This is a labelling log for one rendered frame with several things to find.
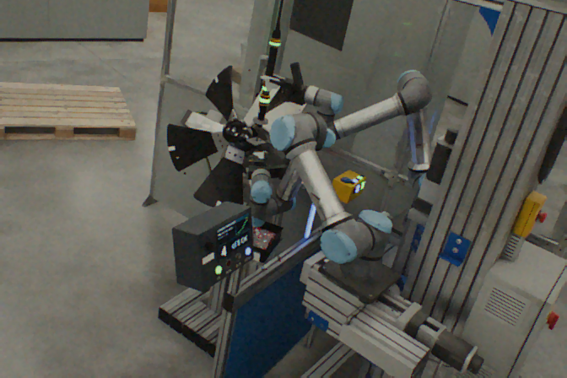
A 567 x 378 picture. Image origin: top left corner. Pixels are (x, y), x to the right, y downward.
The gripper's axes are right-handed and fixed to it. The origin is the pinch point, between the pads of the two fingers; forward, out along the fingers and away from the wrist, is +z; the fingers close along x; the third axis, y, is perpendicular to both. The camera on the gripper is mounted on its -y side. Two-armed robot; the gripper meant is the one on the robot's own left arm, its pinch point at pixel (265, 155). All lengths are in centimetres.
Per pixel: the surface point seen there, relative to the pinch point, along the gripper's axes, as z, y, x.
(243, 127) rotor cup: 12.8, 10.1, -7.1
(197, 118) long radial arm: 44, 33, 2
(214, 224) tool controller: -72, 17, -9
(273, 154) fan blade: 0.9, -3.5, -0.2
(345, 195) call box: 5.1, -38.1, 20.1
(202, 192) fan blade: -3.8, 26.1, 17.5
